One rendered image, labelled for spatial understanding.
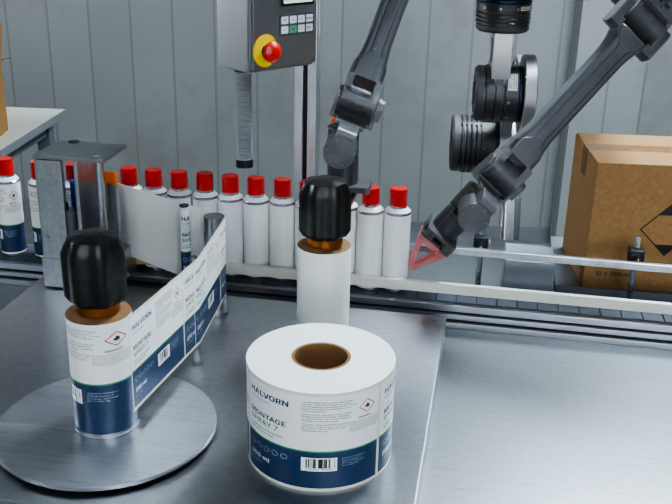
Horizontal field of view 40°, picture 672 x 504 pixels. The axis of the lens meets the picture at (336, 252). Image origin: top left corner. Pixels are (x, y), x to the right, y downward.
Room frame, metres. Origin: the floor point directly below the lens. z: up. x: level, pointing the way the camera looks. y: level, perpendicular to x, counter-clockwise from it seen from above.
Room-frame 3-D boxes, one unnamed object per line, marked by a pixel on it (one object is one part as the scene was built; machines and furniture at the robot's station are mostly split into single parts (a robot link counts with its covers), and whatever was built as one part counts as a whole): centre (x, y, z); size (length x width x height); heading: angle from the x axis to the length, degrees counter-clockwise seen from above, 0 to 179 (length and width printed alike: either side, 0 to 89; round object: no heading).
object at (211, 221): (1.53, 0.22, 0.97); 0.05 x 0.05 x 0.19
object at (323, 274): (1.40, 0.02, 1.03); 0.09 x 0.09 x 0.30
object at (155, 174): (1.75, 0.36, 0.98); 0.05 x 0.05 x 0.20
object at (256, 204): (1.71, 0.16, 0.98); 0.05 x 0.05 x 0.20
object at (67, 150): (1.67, 0.48, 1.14); 0.14 x 0.11 x 0.01; 80
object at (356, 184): (1.62, -0.01, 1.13); 0.10 x 0.07 x 0.07; 81
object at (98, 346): (1.13, 0.32, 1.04); 0.09 x 0.09 x 0.29
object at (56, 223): (1.67, 0.48, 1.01); 0.14 x 0.13 x 0.26; 80
